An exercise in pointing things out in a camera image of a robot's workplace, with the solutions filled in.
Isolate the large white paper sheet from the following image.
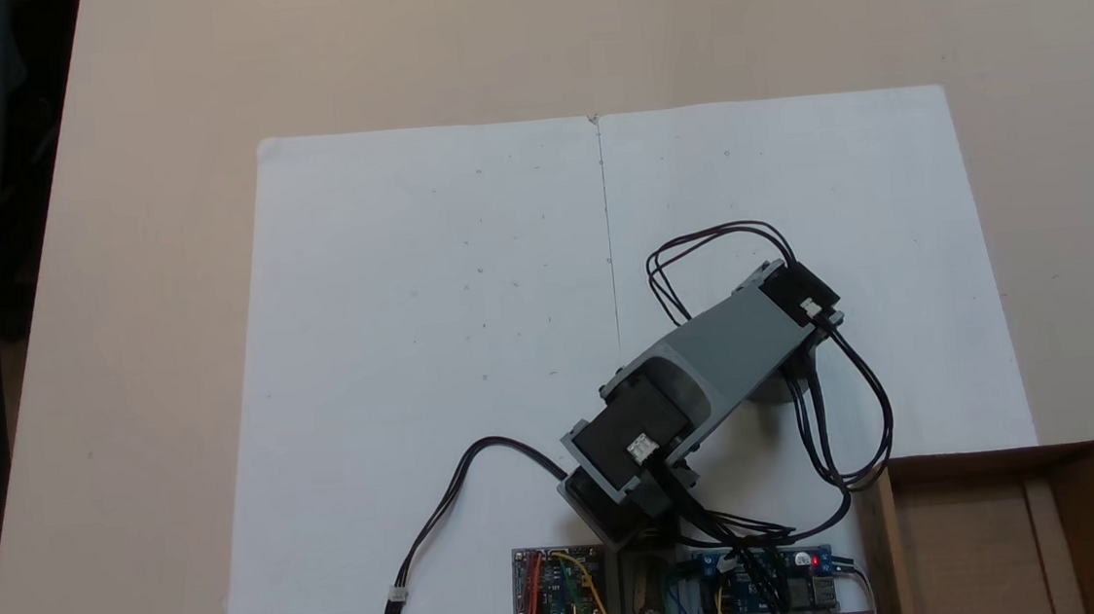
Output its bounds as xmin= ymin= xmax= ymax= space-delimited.
xmin=186 ymin=78 xmax=1051 ymax=614

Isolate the blue circuit board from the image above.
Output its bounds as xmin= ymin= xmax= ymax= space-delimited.
xmin=688 ymin=540 xmax=840 ymax=614

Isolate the brown cardboard box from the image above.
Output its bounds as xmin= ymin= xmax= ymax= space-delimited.
xmin=849 ymin=440 xmax=1094 ymax=614

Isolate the short looped black servo cable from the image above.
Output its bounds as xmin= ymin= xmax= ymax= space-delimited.
xmin=642 ymin=217 xmax=801 ymax=329

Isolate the black cable with white connector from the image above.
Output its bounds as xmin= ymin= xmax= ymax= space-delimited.
xmin=370 ymin=430 xmax=581 ymax=614

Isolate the circuit board with orange wires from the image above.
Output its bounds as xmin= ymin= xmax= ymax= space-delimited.
xmin=510 ymin=541 xmax=613 ymax=614

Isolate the yellow jumper wire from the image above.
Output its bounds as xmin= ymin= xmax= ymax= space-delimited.
xmin=552 ymin=547 xmax=628 ymax=614

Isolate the long black servo cable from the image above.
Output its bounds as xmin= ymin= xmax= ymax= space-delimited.
xmin=656 ymin=314 xmax=910 ymax=614

